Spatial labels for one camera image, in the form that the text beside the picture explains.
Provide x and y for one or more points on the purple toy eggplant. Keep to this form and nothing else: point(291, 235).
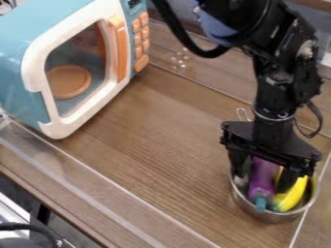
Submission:
point(260, 190)

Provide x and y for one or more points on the blue toy microwave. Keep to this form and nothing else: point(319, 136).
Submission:
point(97, 34)

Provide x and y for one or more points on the silver pot with wire handle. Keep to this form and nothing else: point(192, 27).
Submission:
point(240, 185)

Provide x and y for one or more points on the yellow toy corn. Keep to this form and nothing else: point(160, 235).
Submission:
point(285, 201)

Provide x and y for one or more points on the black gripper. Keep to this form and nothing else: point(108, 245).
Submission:
point(268, 138)

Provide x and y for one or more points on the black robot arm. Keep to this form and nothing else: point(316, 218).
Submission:
point(279, 40)

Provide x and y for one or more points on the orange microwave turntable plate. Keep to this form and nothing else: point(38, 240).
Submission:
point(68, 80)

